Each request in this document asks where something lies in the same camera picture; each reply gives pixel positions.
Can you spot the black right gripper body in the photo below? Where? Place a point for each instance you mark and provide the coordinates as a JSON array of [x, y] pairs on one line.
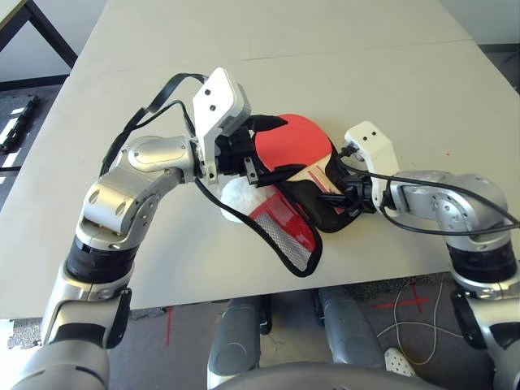
[[361, 195]]

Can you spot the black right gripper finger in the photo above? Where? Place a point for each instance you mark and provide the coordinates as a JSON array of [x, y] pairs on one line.
[[337, 196], [347, 210]]

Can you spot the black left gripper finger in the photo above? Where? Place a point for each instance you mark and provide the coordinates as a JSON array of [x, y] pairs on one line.
[[264, 123], [254, 174]]

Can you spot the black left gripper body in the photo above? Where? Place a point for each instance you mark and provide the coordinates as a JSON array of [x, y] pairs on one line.
[[233, 154]]

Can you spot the red black paddle case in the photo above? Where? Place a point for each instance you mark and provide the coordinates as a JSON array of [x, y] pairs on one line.
[[321, 211]]

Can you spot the white fluffy pom-pom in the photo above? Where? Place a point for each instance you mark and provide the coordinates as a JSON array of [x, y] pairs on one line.
[[239, 199]]

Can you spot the red ping-pong paddle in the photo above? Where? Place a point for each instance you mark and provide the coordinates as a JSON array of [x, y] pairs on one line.
[[292, 142]]

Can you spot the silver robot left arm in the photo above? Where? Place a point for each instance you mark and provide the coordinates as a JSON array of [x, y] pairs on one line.
[[134, 191]]

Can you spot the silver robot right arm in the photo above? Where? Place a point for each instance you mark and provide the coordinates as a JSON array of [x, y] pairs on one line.
[[459, 203]]

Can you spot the black robot right foot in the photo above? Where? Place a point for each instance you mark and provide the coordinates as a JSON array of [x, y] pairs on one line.
[[319, 308]]

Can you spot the black robot foot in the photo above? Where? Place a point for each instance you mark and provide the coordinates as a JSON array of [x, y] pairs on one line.
[[266, 313], [319, 308]]

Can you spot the black robot left foot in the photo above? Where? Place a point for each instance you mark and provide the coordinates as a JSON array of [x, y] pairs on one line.
[[266, 313]]

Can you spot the grey robot torso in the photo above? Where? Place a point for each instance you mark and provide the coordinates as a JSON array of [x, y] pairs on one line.
[[325, 380]]

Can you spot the grey robot left leg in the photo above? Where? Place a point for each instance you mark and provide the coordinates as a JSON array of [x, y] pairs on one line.
[[235, 345]]

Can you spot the red tape line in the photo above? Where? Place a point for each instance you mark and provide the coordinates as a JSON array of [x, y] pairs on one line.
[[169, 329]]

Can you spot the black long floor device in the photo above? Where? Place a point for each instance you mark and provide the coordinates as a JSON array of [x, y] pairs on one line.
[[20, 118]]

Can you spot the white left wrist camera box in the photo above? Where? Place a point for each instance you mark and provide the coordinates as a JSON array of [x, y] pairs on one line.
[[215, 101]]

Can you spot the black metal table frame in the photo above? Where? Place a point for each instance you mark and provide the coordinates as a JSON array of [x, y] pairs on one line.
[[55, 38]]

